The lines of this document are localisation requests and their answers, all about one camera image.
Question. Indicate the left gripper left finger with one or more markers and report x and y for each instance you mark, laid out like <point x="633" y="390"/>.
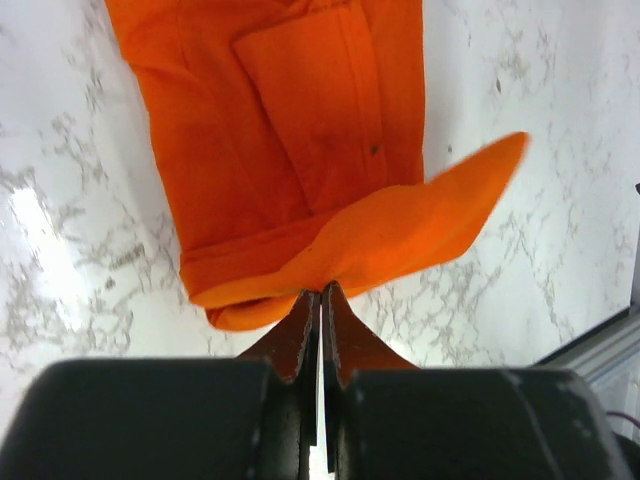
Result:
<point x="288" y="413"/>

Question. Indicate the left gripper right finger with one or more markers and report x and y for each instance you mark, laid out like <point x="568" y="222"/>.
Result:
<point x="349" y="346"/>

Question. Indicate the orange t-shirt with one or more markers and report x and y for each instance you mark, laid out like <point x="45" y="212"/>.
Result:
<point x="289" y="139"/>

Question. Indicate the right aluminium frame post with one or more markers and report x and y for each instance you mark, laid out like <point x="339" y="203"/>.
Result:
<point x="600" y="350"/>

